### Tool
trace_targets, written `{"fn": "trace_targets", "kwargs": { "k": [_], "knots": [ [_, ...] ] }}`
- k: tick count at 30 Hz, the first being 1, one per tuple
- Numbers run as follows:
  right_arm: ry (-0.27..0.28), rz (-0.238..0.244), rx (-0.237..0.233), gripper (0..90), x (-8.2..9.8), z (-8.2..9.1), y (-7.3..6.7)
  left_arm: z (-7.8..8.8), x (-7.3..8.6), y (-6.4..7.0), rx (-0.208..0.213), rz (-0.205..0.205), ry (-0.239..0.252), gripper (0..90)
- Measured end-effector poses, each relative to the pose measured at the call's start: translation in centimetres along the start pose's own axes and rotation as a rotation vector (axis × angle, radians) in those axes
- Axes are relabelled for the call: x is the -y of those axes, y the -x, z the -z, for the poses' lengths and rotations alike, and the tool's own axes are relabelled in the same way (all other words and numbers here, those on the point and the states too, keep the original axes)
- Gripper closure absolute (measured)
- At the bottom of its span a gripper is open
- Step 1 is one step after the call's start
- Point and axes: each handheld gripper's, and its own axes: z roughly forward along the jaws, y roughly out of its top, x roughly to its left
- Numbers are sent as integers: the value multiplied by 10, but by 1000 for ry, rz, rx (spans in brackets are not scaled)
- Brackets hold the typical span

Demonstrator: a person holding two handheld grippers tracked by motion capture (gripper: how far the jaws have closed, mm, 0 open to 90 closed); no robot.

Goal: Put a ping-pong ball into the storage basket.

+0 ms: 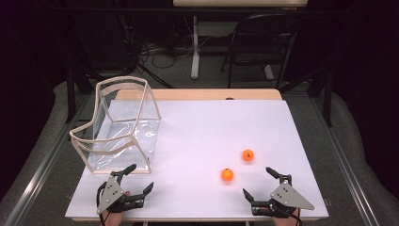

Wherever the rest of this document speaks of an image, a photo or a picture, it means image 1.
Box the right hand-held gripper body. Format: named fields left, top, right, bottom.
left=251, top=174, right=315, bottom=218

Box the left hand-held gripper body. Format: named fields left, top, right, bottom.
left=96, top=170, right=136, bottom=216

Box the clear bag with beige frame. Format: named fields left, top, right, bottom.
left=69, top=75, right=162, bottom=175

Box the orange ping-pong ball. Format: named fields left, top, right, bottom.
left=220, top=168, right=234, bottom=183
left=241, top=149, right=255, bottom=163

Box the person's right hand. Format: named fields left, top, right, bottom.
left=272, top=209, right=301, bottom=226

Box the person's left hand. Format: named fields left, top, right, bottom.
left=102, top=210, right=124, bottom=226

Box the white sheet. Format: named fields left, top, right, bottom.
left=65, top=99, right=329, bottom=219

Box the black metal stand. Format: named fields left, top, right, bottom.
left=278, top=62, right=334, bottom=128
left=64, top=12, right=97, bottom=124

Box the wooden table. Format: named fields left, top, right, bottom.
left=65, top=88, right=329, bottom=222

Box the black folding chair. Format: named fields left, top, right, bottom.
left=220, top=13, right=299, bottom=90

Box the white-legged desk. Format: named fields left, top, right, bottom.
left=172, top=0, right=309, bottom=81

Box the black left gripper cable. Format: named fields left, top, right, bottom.
left=96, top=181, right=109, bottom=226

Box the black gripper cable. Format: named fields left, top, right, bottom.
left=96, top=181, right=109, bottom=226
left=276, top=205, right=304, bottom=226

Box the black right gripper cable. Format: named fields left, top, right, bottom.
left=276, top=205, right=304, bottom=226

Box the silver metal rail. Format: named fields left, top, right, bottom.
left=309, top=93, right=379, bottom=226
left=3, top=93, right=92, bottom=226

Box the bundle of floor cables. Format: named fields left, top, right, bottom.
left=136, top=37, right=196, bottom=70

